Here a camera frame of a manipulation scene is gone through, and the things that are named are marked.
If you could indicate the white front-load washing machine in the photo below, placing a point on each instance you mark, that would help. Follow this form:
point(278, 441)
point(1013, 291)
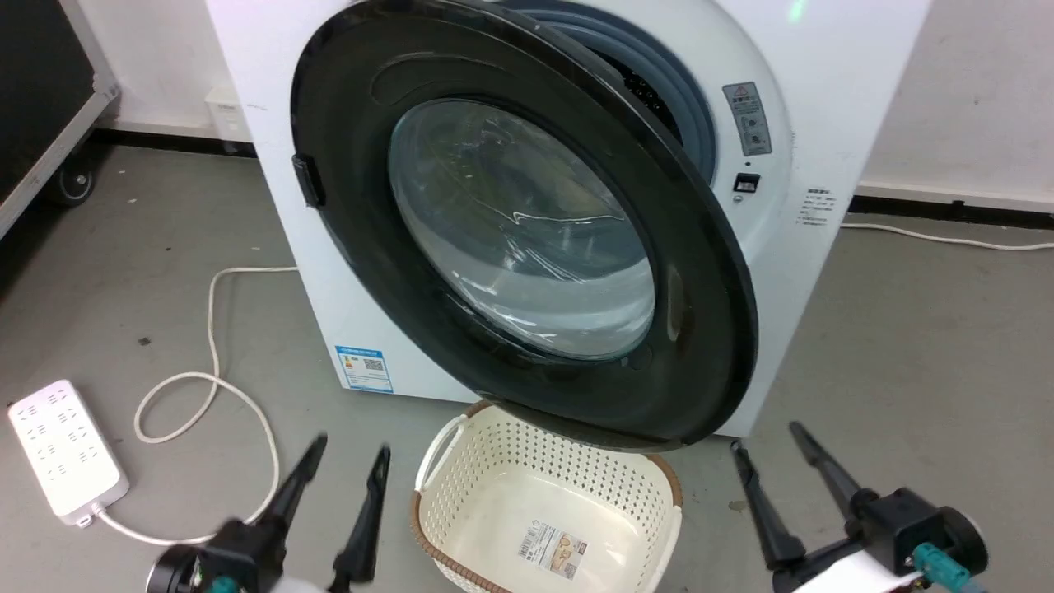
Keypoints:
point(823, 99)

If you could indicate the grey warning label sticker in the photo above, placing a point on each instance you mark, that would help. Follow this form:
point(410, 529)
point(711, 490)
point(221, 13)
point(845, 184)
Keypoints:
point(748, 117)

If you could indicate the black flight case with wheels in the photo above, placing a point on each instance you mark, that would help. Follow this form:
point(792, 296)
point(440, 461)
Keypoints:
point(37, 99)

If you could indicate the blue energy label sticker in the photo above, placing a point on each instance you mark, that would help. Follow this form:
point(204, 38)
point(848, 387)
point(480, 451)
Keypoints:
point(365, 368)

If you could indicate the black round washing machine door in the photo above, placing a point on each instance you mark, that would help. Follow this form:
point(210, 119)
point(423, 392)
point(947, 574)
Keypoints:
point(527, 239)

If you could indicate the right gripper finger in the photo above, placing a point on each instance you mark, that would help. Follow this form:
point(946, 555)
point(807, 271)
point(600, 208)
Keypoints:
point(827, 469)
point(766, 515)

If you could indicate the price label sticker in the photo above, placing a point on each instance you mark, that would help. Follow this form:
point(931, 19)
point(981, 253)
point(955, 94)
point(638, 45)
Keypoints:
point(552, 550)

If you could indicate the white power strip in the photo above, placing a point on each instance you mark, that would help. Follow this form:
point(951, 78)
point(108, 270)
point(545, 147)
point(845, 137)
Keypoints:
point(64, 449)

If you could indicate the white wall socket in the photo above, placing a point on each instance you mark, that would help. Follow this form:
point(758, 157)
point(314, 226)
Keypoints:
point(226, 115)

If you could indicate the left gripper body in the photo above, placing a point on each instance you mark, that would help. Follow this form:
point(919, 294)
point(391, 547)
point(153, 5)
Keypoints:
point(216, 560)

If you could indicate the cream perforated laundry basket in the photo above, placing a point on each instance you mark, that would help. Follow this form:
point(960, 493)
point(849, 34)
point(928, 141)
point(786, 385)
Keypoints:
point(502, 502)

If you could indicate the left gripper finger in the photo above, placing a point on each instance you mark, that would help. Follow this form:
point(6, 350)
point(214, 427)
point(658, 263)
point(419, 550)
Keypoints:
point(298, 482)
point(366, 527)

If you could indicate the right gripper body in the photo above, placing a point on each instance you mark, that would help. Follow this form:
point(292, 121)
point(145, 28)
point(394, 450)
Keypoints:
point(914, 531)

